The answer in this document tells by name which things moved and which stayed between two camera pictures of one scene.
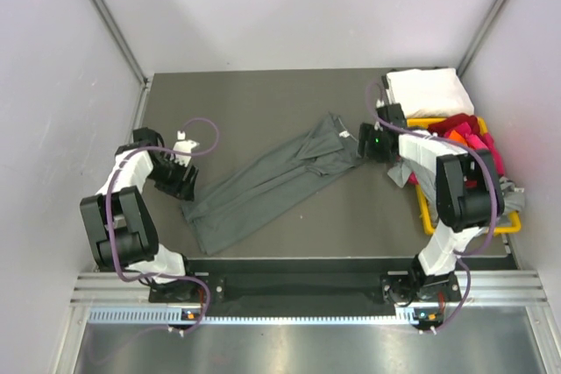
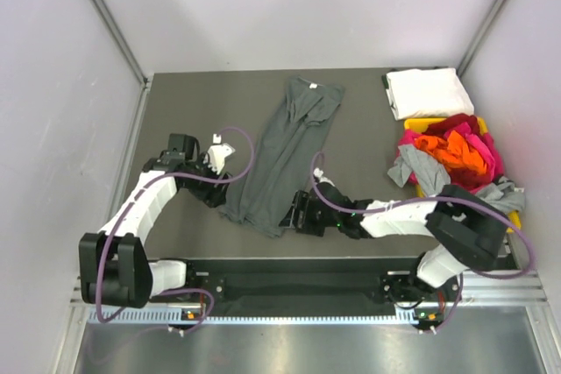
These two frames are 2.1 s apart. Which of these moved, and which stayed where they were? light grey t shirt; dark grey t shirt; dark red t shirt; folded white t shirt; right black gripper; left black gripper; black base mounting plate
Moved: right black gripper; left black gripper; dark grey t shirt
Stayed: light grey t shirt; dark red t shirt; black base mounting plate; folded white t shirt
